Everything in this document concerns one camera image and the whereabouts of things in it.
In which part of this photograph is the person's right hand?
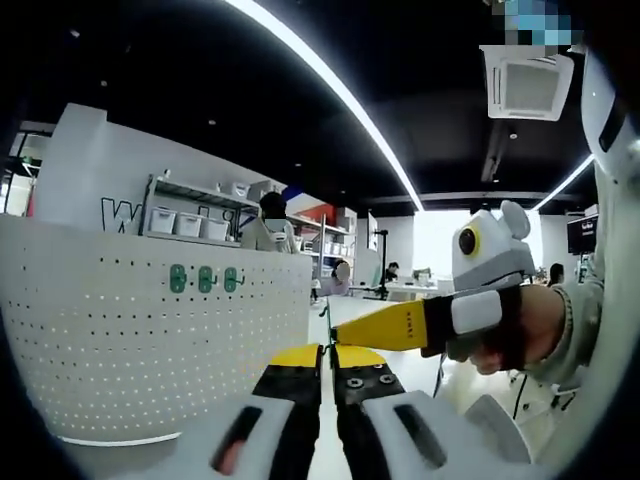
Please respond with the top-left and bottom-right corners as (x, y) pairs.
(446, 285), (572, 376)

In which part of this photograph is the white perforated mounting plate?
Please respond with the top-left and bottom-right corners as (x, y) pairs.
(0, 213), (314, 446)

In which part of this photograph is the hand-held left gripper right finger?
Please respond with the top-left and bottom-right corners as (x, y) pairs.
(333, 344), (531, 479)

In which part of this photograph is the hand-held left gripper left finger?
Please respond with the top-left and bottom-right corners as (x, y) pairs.
(149, 343), (324, 479)

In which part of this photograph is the black tripod stand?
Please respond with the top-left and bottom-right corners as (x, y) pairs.
(366, 228), (392, 301)

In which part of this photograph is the ceiling air conditioner unit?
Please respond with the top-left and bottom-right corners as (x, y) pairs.
(478, 43), (575, 122)

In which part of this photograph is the white storage bin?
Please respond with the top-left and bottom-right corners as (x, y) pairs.
(175, 211), (203, 238)
(202, 216), (231, 242)
(149, 206), (177, 235)

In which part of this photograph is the black wall screen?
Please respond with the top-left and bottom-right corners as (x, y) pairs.
(566, 214), (599, 254)

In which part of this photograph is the ceiling light strip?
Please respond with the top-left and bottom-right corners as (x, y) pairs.
(224, 0), (426, 211)
(531, 153), (596, 212)

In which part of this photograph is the grey mesh office chair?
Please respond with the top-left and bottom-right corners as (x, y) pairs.
(463, 393), (532, 465)

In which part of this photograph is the metal storage shelf rack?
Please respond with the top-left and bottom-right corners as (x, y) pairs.
(142, 173), (359, 257)

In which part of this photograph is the white worn device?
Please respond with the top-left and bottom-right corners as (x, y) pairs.
(579, 44), (640, 201)

